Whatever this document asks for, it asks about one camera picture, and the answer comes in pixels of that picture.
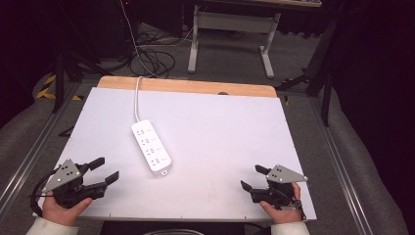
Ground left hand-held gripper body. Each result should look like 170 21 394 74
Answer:
42 158 109 210

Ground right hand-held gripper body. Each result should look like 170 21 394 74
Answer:
250 164 309 211

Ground white power strip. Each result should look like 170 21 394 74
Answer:
130 118 173 177

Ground person's right hand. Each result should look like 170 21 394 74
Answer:
258 181 303 225

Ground person's left hand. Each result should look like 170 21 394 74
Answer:
41 191 94 227

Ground white board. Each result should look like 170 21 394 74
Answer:
32 86 318 223

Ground yellow black floor tape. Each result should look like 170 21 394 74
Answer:
35 73 83 102

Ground black tripod stand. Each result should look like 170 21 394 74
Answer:
48 0 114 115

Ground black metal stand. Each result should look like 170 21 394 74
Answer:
274 16 342 127

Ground grey metal stand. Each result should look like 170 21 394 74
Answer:
187 0 323 80

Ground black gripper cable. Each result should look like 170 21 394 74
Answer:
29 168 59 218

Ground aluminium rail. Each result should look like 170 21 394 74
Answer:
307 96 376 235
0 82 82 210

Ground white power strip cable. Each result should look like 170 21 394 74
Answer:
133 75 145 123

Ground black floor cables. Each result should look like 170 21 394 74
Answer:
129 27 197 79

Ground thin white floor cable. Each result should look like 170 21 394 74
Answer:
118 0 160 78

